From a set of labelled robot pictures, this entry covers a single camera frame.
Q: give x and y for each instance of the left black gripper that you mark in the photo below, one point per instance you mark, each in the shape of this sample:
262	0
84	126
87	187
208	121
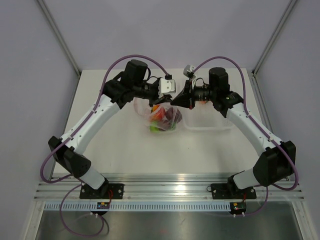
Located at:
166	99

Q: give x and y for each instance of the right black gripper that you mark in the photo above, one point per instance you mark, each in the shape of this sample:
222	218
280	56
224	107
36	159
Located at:
187	98

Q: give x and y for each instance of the dark purple fruit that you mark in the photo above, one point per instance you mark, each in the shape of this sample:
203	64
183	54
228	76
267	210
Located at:
170	113

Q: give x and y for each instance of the clear zip top bag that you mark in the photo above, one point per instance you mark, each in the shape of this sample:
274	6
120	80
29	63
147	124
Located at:
143	110

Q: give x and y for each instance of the dark red apple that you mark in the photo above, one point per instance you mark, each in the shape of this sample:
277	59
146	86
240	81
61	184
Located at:
177	117

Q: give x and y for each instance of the white radish with leaves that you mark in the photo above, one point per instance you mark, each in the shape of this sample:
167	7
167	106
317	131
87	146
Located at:
171	126

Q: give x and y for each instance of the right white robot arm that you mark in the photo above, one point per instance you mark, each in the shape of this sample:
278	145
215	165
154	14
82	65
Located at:
276	158

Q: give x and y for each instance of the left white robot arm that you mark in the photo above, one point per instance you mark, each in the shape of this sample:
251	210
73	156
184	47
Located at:
115	93

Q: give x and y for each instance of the white plastic basket tray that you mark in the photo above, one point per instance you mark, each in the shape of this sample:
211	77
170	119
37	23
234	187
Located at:
203	117

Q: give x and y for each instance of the right circuit board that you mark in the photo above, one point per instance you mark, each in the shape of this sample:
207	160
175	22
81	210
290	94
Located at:
237	206

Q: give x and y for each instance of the circuit board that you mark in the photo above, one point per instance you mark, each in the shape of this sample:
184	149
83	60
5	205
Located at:
237	206
103	205

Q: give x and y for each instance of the left circuit board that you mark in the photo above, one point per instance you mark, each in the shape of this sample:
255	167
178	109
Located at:
103	205

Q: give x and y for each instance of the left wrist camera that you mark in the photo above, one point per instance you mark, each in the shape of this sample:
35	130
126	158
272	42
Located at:
166	87

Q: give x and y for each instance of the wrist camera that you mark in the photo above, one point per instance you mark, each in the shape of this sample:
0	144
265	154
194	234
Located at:
188	72
166	87

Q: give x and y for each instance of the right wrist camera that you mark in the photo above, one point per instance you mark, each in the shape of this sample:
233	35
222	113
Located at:
188	72

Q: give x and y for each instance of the aluminium rail frame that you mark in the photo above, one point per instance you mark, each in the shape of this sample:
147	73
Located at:
162	187

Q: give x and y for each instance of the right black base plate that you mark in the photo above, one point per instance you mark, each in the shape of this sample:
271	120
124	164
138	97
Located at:
221	191

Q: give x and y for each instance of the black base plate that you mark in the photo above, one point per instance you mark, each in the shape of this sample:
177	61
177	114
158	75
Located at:
113	191
221	191

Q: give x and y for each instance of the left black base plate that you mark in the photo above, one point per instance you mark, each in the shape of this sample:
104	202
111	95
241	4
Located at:
113	191

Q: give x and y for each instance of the white slotted cable duct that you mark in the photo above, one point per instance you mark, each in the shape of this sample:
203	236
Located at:
140	206

